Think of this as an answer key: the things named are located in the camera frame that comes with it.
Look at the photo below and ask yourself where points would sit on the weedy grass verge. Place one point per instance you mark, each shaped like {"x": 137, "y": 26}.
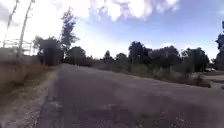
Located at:
{"x": 150, "y": 72}

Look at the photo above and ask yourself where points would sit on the grey asphalt road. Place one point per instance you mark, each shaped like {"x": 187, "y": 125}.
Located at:
{"x": 133, "y": 106}

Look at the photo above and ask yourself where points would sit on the row of dark trees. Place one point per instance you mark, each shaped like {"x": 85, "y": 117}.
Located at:
{"x": 160, "y": 56}

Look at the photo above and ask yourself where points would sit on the tall slender tree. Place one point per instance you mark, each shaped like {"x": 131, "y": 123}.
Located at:
{"x": 68, "y": 30}

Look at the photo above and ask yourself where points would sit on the dark bushy tree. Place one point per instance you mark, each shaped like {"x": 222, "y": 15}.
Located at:
{"x": 50, "y": 51}

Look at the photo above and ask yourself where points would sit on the pale gravel strip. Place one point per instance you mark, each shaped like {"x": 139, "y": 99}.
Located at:
{"x": 30, "y": 106}

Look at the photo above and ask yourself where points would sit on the leaning utility pole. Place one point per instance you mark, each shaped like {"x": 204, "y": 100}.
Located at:
{"x": 24, "y": 30}
{"x": 10, "y": 20}

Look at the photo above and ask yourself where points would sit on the dry grass field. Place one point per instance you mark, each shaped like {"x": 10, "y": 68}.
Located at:
{"x": 16, "y": 75}

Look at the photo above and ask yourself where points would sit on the pale side road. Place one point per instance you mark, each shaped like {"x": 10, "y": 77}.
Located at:
{"x": 215, "y": 80}

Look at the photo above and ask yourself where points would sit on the pale rail fence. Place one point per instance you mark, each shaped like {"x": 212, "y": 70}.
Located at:
{"x": 13, "y": 45}

